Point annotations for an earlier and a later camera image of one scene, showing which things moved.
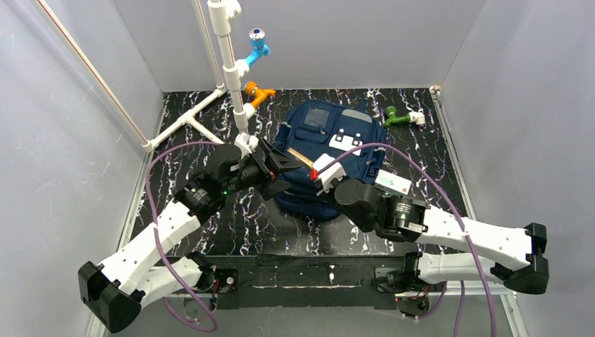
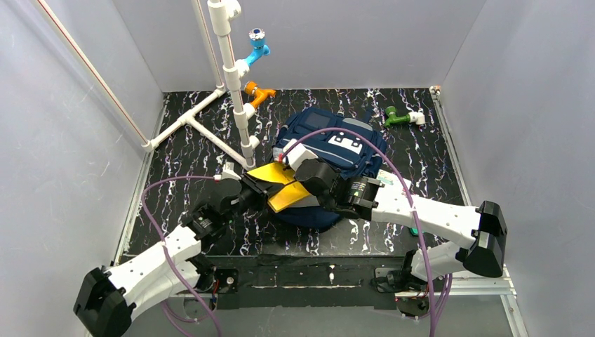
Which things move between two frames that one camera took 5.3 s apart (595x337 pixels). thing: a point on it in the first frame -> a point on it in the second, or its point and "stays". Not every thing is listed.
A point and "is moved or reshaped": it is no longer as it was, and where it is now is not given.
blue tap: x=257 y=42 stays
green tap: x=393 y=117 stays
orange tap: x=252 y=88 stays
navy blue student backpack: x=316 y=129 is moved or reshaped
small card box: x=392 y=183 stays
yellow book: x=307 y=162 is moved or reshaped
